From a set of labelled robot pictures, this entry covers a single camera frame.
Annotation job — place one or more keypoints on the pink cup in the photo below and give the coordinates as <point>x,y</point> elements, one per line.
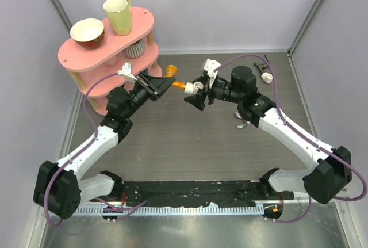
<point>111,61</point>

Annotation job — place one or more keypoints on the chrome faucet on table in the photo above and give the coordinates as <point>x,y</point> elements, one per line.
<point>244,123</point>

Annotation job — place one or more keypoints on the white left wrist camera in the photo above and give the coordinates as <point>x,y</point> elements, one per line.
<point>126,72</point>

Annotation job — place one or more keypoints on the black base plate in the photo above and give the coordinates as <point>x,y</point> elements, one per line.
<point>195,194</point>

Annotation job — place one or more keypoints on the slotted cable duct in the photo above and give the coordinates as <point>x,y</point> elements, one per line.
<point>100,209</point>

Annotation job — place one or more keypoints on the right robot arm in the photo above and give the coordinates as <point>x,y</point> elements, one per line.
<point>324,177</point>

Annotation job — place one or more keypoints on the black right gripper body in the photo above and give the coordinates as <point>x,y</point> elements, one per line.
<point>219,90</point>

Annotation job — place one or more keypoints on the yellow-green mug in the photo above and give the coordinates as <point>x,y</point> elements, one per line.
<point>119,15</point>

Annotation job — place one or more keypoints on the white PVC elbow fitting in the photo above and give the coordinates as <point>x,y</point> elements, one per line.
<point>193,88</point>

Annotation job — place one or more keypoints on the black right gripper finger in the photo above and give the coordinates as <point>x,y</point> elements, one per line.
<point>200,82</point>
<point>197,100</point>

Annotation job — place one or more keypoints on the striped grey bowl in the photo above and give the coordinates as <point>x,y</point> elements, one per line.
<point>135,50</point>

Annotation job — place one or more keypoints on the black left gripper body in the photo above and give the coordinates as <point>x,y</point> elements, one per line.
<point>139,96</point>

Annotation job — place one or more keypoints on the pink three-tier shelf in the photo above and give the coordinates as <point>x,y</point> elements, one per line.
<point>87,66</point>

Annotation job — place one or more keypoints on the dark faucet with white elbow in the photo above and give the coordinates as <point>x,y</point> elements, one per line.
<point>263,68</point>

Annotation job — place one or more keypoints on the red bowl white inside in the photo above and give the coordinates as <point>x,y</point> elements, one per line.
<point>88,33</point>

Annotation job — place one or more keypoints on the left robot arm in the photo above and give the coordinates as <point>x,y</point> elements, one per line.
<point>60,186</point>

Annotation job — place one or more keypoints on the orange faucet with chrome knob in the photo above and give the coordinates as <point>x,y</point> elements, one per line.
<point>171,72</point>

